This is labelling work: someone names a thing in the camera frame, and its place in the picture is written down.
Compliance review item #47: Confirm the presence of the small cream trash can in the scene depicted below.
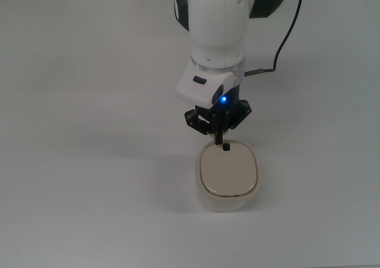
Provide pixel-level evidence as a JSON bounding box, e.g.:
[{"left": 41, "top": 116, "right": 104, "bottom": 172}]
[{"left": 195, "top": 140, "right": 262, "bottom": 213}]

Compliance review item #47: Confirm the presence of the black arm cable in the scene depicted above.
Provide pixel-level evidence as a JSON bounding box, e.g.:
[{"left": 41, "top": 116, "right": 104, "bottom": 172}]
[{"left": 243, "top": 0, "right": 304, "bottom": 76}]

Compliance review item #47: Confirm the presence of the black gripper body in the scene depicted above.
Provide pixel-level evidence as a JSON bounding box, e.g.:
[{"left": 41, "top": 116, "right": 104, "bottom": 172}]
[{"left": 194, "top": 85, "right": 243, "bottom": 122}]

